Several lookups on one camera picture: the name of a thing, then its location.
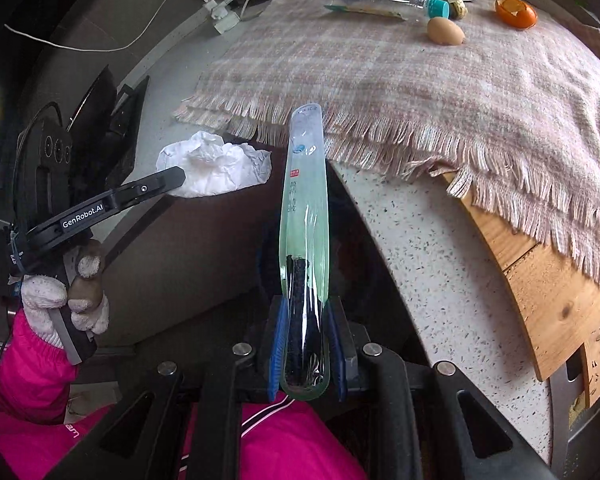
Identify green clear plastic packet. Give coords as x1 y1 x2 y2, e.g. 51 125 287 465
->
278 103 333 402

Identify white power plug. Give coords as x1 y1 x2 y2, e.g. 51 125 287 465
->
212 10 242 35

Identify brown eggshell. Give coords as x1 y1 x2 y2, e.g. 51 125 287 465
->
426 16 466 46

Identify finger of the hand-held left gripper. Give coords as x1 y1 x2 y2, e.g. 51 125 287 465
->
107 166 187 213

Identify wooden board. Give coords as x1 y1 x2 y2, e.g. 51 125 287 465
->
442 165 600 411

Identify green yellow flat wrapper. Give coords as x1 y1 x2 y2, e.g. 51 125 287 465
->
323 3 407 21

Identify white tissue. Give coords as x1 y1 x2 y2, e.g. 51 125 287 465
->
156 131 272 198

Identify black angular object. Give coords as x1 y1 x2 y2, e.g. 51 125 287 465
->
72 65 151 201

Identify pink plaid fringed blanket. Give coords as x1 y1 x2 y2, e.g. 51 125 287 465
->
174 0 600 306

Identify person's pink pants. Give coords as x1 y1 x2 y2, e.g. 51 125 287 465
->
0 395 368 480

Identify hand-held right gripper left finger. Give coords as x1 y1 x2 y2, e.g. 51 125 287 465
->
45 300 291 480

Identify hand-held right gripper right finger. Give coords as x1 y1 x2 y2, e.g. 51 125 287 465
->
325 300 556 480

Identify thin white cable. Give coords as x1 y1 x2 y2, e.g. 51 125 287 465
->
4 24 158 53

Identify person's left forearm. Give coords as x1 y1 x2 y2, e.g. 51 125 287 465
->
0 310 81 426

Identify person's left hand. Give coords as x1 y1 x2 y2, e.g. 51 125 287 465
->
20 239 110 351

